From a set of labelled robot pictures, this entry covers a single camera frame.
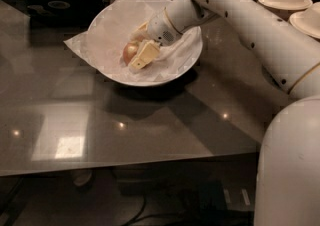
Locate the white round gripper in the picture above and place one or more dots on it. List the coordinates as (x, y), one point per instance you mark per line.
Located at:
(160, 29)

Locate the red yellow apple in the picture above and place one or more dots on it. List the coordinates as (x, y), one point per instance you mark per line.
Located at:
(130, 51)

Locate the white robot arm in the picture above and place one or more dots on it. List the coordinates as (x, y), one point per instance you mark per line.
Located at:
(288, 179)

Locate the white bowl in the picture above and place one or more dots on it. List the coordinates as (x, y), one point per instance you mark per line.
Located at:
(196, 46)

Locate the white paper liner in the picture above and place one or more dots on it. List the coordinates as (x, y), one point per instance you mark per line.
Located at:
(106, 36)

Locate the front stack of paper bowls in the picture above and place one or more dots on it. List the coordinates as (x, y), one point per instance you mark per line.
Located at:
(308, 21)

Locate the dark box under table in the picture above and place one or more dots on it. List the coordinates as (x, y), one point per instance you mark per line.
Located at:
(226, 197)

